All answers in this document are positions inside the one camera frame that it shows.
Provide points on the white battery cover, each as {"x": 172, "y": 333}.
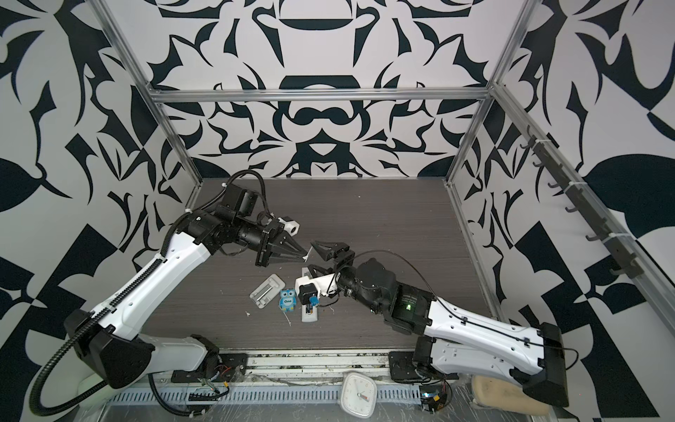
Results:
{"x": 267, "y": 291}

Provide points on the aluminium frame top bar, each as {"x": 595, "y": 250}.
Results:
{"x": 329, "y": 94}

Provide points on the white slotted cable duct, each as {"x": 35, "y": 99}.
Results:
{"x": 328, "y": 394}

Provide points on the beige foam pad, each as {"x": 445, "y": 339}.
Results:
{"x": 497, "y": 394}

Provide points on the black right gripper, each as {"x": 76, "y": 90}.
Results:
{"x": 330, "y": 252}

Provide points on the small green circuit board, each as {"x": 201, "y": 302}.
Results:
{"x": 433, "y": 397}

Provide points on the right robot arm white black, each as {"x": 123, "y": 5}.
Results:
{"x": 451, "y": 340}

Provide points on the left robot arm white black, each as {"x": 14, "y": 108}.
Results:
{"x": 115, "y": 348}

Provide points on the white remote control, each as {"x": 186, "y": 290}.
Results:
{"x": 309, "y": 313}

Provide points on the aluminium frame corner post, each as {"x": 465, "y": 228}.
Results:
{"x": 513, "y": 43}
{"x": 113, "y": 32}

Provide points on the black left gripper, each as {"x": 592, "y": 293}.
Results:
{"x": 274, "y": 235}

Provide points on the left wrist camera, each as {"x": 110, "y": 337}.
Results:
{"x": 289, "y": 225}

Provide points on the blue owl toy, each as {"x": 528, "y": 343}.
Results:
{"x": 287, "y": 300}

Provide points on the black hook rail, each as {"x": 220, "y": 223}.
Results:
{"x": 586, "y": 203}

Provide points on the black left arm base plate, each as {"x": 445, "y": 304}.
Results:
{"x": 222, "y": 367}

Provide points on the aluminium frame corner post left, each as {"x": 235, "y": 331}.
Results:
{"x": 113, "y": 32}

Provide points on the white square clock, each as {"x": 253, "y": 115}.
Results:
{"x": 358, "y": 395}

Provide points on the aluminium frame corner post right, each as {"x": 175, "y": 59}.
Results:
{"x": 513, "y": 43}

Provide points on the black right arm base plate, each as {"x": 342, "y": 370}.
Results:
{"x": 402, "y": 368}

